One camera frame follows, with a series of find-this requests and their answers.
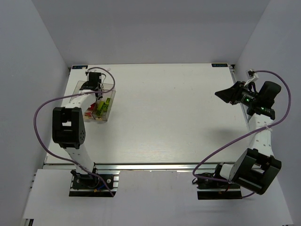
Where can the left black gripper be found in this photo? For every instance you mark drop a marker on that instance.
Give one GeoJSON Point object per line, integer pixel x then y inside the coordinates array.
{"type": "Point", "coordinates": [100, 94]}

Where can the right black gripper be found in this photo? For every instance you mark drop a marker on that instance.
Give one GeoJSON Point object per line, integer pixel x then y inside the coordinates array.
{"type": "Point", "coordinates": [235, 93]}

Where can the green lego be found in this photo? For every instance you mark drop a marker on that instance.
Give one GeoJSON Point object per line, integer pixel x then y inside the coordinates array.
{"type": "Point", "coordinates": [107, 101]}

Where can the long green lego brick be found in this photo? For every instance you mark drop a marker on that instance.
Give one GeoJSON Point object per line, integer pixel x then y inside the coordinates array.
{"type": "Point", "coordinates": [100, 106]}

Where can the large red lego brick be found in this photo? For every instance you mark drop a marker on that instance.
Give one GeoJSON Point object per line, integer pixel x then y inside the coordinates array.
{"type": "Point", "coordinates": [92, 107]}

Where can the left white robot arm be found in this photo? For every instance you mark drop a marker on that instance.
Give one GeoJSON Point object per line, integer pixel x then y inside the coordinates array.
{"type": "Point", "coordinates": [68, 128]}

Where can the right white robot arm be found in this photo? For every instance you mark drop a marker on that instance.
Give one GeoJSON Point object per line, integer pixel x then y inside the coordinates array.
{"type": "Point", "coordinates": [257, 167]}

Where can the left blue label sticker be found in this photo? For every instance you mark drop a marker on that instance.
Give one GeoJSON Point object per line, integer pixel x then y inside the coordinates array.
{"type": "Point", "coordinates": [75, 67]}

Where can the blue label sticker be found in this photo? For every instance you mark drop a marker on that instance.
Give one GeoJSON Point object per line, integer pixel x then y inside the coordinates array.
{"type": "Point", "coordinates": [219, 64]}
{"type": "Point", "coordinates": [75, 67]}

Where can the clear three-compartment container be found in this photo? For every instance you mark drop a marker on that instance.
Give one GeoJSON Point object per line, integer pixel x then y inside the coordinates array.
{"type": "Point", "coordinates": [111, 95]}

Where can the right blue label sticker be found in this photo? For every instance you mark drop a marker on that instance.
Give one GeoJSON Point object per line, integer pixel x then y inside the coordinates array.
{"type": "Point", "coordinates": [219, 64]}

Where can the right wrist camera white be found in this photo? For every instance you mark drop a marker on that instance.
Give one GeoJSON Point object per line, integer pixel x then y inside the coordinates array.
{"type": "Point", "coordinates": [252, 75]}

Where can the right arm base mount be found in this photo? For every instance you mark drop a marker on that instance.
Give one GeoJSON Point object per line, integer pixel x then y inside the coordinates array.
{"type": "Point", "coordinates": [216, 190]}

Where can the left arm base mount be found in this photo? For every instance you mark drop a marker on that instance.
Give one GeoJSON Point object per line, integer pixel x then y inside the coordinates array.
{"type": "Point", "coordinates": [86, 185]}

